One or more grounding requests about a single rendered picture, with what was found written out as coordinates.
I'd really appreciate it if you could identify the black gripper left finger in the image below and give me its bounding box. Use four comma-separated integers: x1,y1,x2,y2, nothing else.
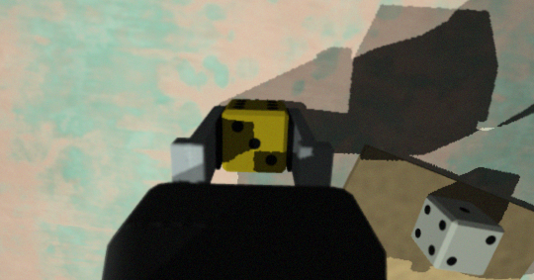
170,106,226,183

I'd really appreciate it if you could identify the tan square mat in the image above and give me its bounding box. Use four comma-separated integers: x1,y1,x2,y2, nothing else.
342,144,534,280

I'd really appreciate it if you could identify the yellow die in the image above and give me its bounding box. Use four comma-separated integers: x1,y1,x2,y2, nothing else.
222,99,289,173

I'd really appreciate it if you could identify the grey die with black pips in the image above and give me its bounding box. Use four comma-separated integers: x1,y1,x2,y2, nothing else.
411,195,504,275

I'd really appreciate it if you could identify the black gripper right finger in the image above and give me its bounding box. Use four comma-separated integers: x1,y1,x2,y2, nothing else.
286,108,334,186

